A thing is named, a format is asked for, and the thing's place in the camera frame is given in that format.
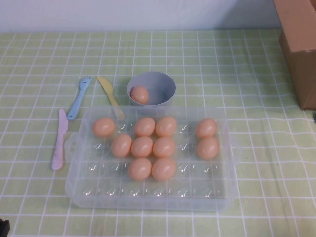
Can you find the brown cardboard box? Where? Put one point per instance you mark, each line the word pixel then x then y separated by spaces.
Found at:
pixel 301 61

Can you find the yellow plastic knife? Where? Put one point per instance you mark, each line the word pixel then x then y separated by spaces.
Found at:
pixel 107 89

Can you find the green checked tablecloth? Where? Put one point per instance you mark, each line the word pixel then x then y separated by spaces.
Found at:
pixel 222 61

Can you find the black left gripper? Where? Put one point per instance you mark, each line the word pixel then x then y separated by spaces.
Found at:
pixel 3 229

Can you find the grey-blue round bowl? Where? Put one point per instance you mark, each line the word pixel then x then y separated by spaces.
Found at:
pixel 160 84

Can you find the pink plastic knife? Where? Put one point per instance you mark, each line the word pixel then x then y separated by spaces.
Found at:
pixel 60 138

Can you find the blue plastic fork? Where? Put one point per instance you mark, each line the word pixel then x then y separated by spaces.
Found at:
pixel 76 103

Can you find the transparent plastic egg box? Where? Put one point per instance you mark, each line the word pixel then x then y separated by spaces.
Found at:
pixel 148 197

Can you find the brown egg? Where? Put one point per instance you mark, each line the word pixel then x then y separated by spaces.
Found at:
pixel 144 126
pixel 163 169
pixel 164 147
pixel 139 169
pixel 142 146
pixel 207 128
pixel 166 126
pixel 139 94
pixel 208 147
pixel 121 145
pixel 103 127

